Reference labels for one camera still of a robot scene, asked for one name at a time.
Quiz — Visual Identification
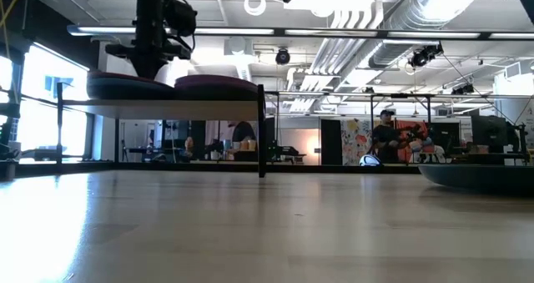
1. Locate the person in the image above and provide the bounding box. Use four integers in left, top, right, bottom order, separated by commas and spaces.
370, 109, 404, 164
183, 135, 196, 159
230, 120, 259, 162

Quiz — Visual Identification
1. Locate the black cabinet panel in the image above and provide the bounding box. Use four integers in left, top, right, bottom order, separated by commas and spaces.
320, 119, 343, 166

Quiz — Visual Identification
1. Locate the red fabric panel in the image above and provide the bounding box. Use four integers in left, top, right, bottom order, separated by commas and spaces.
395, 119, 437, 164

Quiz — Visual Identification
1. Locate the black spotlight cluster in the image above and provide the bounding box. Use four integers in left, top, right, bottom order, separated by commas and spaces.
408, 43, 445, 69
451, 82, 476, 95

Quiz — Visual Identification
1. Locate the yellow cable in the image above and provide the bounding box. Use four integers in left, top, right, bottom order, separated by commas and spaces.
0, 0, 25, 50

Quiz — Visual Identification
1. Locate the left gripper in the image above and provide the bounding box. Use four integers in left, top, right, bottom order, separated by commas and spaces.
104, 28, 192, 78

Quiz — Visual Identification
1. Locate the black metal workstation frame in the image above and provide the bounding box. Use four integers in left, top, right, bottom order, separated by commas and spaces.
369, 92, 435, 164
216, 89, 281, 163

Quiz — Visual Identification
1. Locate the linear ceiling light strip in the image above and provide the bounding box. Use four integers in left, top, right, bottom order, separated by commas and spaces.
66, 25, 534, 40

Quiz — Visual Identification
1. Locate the wooden shelf with black legs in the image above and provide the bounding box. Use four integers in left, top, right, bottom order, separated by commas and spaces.
55, 82, 268, 179

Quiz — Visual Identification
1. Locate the black computer monitor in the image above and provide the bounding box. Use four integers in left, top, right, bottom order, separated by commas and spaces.
471, 114, 509, 147
429, 122, 462, 147

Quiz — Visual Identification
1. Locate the silver ventilation duct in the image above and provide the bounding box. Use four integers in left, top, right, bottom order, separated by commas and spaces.
368, 0, 485, 70

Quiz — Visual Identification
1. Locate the bright window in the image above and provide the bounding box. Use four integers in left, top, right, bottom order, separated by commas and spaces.
16, 43, 92, 158

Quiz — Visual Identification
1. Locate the black equipment stand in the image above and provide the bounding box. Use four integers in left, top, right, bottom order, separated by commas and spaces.
506, 123, 531, 166

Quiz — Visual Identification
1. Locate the white and black ball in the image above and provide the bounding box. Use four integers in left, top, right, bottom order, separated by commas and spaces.
358, 154, 384, 167

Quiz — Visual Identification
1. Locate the floral wall poster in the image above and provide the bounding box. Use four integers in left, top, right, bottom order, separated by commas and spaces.
341, 119, 373, 166

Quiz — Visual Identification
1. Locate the white ring lamp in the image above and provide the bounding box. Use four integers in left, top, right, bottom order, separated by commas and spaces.
243, 0, 268, 18

